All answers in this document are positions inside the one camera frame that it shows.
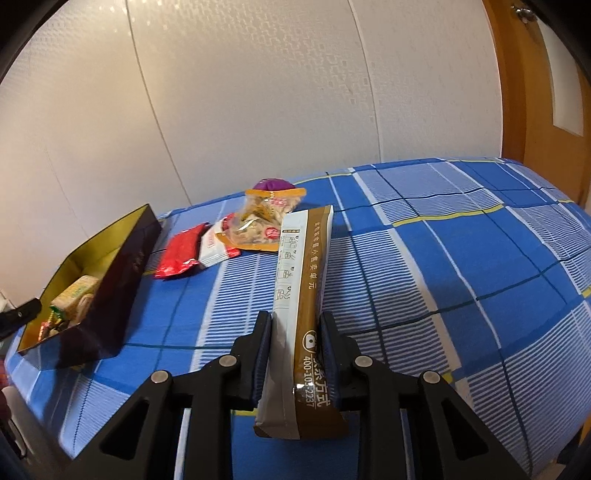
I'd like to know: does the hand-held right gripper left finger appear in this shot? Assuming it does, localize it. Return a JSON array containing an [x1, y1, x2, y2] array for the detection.
[[65, 311, 273, 480]]

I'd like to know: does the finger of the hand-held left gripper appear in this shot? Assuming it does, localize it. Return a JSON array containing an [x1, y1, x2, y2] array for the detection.
[[0, 298, 43, 334]]

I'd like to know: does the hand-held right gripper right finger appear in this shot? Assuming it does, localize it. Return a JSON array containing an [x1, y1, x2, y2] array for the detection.
[[320, 311, 529, 480]]

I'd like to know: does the green cracker packet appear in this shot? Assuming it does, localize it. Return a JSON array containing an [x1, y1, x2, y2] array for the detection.
[[50, 275, 100, 324]]

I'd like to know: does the gold-lined dark tin box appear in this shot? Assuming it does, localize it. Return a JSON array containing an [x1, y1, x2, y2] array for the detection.
[[16, 204, 163, 371]]

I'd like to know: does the white brown stick sachet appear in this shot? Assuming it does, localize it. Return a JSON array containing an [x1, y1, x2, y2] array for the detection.
[[253, 205, 350, 439]]

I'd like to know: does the small white red packet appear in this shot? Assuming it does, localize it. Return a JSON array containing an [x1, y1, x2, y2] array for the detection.
[[198, 217, 242, 268]]

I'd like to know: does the plain red snack packet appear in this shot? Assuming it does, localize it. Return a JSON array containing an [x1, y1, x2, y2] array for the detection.
[[154, 222, 209, 280]]

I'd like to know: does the clear orange-edged snack packet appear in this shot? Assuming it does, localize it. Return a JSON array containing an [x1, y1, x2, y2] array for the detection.
[[216, 187, 308, 252]]

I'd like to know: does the purple snack packet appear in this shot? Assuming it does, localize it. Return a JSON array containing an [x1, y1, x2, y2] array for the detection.
[[252, 178, 296, 191]]

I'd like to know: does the wooden door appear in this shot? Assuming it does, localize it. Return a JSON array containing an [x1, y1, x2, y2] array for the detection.
[[482, 0, 591, 208]]

